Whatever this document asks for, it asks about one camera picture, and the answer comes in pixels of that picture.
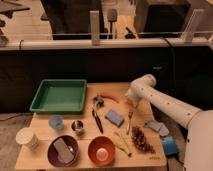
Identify small metal cup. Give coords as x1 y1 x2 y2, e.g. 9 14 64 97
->
71 120 84 135

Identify metal fork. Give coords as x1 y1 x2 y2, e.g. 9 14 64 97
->
126 110 133 135

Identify orange bowl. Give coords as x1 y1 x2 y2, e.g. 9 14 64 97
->
88 136 115 166

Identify blue sponge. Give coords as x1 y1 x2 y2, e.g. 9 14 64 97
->
105 109 124 127

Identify green plastic tray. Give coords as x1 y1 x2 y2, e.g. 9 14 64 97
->
30 79 87 114

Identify wooden table board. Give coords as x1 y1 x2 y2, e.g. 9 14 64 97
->
15 83 167 171

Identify black handled can opener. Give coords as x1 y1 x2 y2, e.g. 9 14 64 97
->
92 95 104 132

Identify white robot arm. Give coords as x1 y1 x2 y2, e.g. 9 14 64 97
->
126 74 213 171

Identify bunch of dark grapes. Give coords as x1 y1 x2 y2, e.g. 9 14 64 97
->
131 126 155 154

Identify grey sponge in bowl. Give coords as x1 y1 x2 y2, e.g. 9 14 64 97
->
54 138 74 163

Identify white paper cup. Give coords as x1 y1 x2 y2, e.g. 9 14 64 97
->
16 127 38 149

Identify purple bowl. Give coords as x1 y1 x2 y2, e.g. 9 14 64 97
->
47 135 78 167

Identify grey blue cloth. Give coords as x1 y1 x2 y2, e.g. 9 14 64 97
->
144 120 169 137

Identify blue box on floor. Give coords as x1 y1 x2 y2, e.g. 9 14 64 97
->
161 136 179 156

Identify blue plastic cup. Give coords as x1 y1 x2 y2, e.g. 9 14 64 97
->
48 115 64 131

